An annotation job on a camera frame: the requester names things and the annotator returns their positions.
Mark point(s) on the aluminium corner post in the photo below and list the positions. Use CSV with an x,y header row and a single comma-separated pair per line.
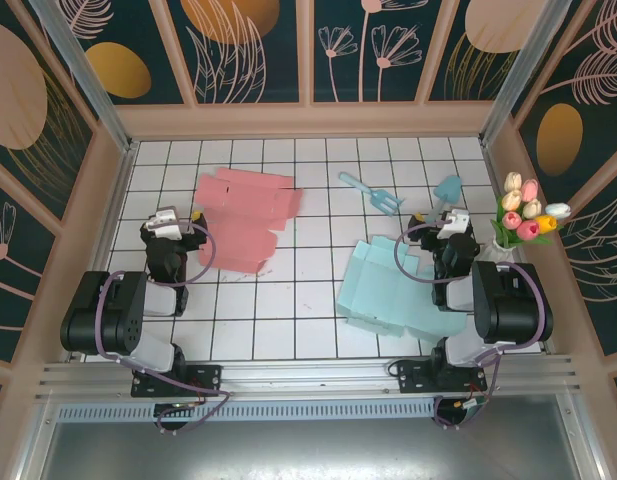
x,y
88,85
518,70

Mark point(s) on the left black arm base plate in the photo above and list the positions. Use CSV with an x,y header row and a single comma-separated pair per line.
x,y
208,377

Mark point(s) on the pink cloth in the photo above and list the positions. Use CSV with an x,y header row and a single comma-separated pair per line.
x,y
248,210

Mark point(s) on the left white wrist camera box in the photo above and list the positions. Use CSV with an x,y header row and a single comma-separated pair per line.
x,y
164,222

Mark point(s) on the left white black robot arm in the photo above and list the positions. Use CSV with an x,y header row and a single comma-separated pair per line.
x,y
108,320

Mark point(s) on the small circuit board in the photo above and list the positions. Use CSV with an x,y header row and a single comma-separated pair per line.
x,y
175,407
472,407

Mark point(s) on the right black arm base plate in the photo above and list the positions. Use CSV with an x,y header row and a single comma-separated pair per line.
x,y
413,380

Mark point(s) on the light blue toy garden fork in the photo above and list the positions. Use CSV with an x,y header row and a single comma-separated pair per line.
x,y
383,200

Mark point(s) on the white ribbed vase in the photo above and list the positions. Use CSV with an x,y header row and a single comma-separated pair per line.
x,y
495,252

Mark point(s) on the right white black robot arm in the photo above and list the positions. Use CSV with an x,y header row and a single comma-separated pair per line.
x,y
513,305

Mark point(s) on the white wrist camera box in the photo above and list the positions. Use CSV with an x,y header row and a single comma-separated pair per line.
x,y
164,222
453,224

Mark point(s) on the aluminium mounting rail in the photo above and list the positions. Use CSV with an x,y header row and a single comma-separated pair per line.
x,y
308,377

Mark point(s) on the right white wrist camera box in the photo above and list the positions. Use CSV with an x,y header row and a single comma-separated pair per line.
x,y
453,224

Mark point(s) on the light blue toy shovel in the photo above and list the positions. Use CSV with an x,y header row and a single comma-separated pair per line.
x,y
448,190

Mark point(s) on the artificial tulip bouquet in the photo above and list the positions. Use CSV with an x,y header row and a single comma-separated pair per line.
x,y
518,220

